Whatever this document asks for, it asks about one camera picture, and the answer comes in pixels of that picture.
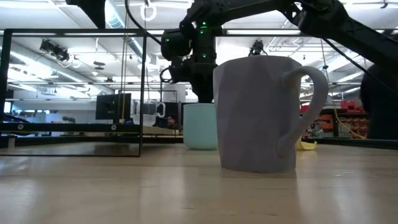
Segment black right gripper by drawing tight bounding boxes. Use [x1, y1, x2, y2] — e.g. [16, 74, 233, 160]
[167, 57, 219, 105]

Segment teal handleless cup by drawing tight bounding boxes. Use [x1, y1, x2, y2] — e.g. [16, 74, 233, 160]
[182, 103, 219, 151]

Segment clear glass mug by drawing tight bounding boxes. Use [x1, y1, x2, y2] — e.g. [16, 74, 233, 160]
[132, 100, 167, 119]

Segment small white cup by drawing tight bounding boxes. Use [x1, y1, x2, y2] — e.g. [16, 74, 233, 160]
[132, 114, 157, 127]

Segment shelf with red bins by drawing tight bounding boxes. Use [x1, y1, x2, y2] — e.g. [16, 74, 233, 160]
[300, 100, 371, 139]

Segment person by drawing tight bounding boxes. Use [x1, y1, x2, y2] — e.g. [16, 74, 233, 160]
[166, 114, 180, 130]

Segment beige slanted board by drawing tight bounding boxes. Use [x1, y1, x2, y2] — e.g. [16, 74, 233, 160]
[142, 125, 175, 136]

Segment black computer monitor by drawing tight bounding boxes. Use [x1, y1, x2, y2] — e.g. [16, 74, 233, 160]
[95, 93, 132, 121]

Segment large faceted mug with handle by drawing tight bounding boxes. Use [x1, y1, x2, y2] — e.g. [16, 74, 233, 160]
[213, 55, 330, 174]

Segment black metal shelf frame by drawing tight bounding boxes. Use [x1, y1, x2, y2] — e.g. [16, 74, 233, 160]
[0, 28, 147, 157]

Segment black camera on beam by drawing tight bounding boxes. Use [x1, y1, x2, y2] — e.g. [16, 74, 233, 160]
[248, 39, 268, 57]

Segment black overhead frame beam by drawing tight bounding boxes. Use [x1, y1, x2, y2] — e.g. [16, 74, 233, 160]
[145, 29, 398, 38]

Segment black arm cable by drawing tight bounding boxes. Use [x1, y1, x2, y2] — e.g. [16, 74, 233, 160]
[124, 0, 163, 46]

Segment white hanging ring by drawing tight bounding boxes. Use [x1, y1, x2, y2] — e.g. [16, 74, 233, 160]
[139, 2, 157, 22]

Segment thin hanging grey cable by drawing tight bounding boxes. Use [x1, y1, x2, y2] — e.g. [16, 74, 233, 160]
[320, 39, 335, 103]

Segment yellow cable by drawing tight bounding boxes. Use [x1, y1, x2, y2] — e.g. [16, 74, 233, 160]
[333, 106, 368, 140]

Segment black ceiling camera cluster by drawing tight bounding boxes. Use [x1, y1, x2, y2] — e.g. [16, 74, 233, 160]
[39, 39, 70, 62]

